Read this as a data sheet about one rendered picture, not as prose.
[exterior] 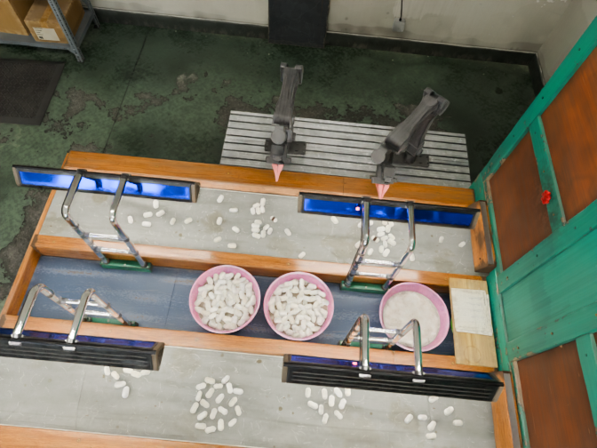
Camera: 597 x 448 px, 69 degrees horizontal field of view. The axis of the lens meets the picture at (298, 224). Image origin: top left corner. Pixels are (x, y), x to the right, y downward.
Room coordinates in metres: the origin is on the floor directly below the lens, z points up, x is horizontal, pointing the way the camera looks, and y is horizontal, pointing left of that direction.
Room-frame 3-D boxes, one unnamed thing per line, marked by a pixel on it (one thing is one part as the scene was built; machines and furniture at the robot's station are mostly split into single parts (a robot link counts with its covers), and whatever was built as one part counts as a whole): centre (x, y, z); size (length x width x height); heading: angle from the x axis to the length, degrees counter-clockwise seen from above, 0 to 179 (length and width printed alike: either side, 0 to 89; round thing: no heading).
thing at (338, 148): (1.05, -0.20, 0.65); 1.20 x 0.90 x 0.04; 91
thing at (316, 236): (0.83, 0.14, 0.73); 1.81 x 0.30 x 0.02; 91
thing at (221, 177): (1.04, 0.14, 0.67); 1.81 x 0.12 x 0.19; 91
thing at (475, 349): (0.51, -0.69, 0.77); 0.33 x 0.15 x 0.01; 1
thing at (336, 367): (0.22, -0.31, 1.08); 0.62 x 0.08 x 0.07; 91
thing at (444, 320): (0.50, -0.47, 0.72); 0.27 x 0.27 x 0.10
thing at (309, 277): (0.49, -0.03, 0.72); 0.27 x 0.27 x 0.10
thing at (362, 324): (0.30, -0.30, 0.90); 0.20 x 0.19 x 0.45; 91
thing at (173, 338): (0.33, 0.13, 0.71); 1.81 x 0.05 x 0.11; 91
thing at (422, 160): (1.31, -0.50, 0.71); 0.20 x 0.07 x 0.08; 91
